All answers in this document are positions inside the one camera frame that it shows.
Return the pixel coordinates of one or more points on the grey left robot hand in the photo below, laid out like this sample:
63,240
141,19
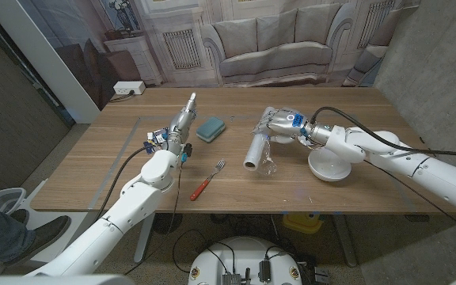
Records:
186,116

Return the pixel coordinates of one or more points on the white plastic floor stand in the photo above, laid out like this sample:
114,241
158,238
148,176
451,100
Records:
8,198

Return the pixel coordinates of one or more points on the teal soap box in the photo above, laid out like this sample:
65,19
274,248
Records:
210,129

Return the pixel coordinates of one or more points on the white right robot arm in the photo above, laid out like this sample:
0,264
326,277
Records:
430,174

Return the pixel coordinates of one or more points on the plastic wrap roll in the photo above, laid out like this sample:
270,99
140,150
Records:
255,152

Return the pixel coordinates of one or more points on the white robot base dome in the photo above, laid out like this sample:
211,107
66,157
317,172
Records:
244,257

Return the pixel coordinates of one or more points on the yellow object under table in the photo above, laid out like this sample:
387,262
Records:
303,222

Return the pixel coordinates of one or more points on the white pillar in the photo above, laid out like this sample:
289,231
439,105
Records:
46,59

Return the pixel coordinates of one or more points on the white power strip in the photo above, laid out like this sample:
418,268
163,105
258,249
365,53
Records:
129,87

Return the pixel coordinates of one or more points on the white table leg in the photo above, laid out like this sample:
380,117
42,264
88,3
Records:
144,237
344,241

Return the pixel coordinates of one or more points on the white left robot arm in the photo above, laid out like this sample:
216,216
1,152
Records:
133,206

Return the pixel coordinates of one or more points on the printed living room backdrop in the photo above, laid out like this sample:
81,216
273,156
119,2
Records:
275,39

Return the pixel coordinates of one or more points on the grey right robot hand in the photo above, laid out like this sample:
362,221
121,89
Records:
287,124

